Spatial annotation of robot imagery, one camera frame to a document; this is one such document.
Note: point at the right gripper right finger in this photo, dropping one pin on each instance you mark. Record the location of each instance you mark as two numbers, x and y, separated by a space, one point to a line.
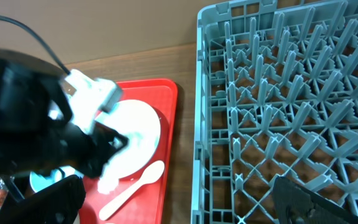
296 204

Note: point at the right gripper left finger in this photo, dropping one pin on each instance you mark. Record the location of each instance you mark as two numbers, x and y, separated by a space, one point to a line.
58 203

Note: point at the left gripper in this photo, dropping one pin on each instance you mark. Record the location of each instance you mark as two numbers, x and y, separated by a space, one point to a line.
87 153

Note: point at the light blue bowl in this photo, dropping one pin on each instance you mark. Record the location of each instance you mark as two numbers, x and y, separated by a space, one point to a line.
39 182

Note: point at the white napkin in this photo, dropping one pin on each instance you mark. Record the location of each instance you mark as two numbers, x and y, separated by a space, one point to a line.
107 183

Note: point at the light blue plate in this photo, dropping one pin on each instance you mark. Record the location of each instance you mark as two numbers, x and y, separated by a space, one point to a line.
139 122

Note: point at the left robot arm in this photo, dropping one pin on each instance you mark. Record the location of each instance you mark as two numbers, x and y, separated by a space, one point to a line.
26 141

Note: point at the grey dishwasher rack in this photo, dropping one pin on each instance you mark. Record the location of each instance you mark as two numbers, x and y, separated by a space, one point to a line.
276 95

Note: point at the red serving tray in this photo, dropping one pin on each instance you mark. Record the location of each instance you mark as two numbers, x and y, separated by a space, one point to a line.
146 205

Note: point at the white plastic spoon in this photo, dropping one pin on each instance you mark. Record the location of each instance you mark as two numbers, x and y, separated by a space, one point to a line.
150 175

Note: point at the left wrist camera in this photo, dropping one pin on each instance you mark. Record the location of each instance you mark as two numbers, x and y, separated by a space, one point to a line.
77 99

